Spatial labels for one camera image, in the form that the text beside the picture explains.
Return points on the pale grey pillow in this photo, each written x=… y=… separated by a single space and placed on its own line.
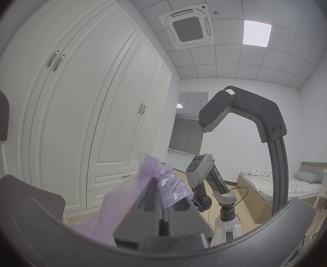
x=306 y=177

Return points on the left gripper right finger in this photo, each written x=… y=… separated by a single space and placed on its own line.
x=185 y=222

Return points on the bed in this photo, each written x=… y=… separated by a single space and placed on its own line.
x=258 y=181

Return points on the grey curtain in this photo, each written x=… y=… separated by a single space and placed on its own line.
x=185 y=136

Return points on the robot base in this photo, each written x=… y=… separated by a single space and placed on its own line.
x=230 y=227

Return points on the large ceiling light panel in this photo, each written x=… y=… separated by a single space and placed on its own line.
x=257 y=33

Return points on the white wardrobe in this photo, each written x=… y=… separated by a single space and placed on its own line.
x=83 y=93

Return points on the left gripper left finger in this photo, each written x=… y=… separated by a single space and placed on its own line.
x=130 y=224

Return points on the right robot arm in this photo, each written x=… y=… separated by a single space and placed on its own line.
x=199 y=168

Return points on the purple plastic bag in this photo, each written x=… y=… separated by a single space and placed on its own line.
x=166 y=177

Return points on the ceiling air conditioner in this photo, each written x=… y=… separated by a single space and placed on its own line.
x=187 y=26

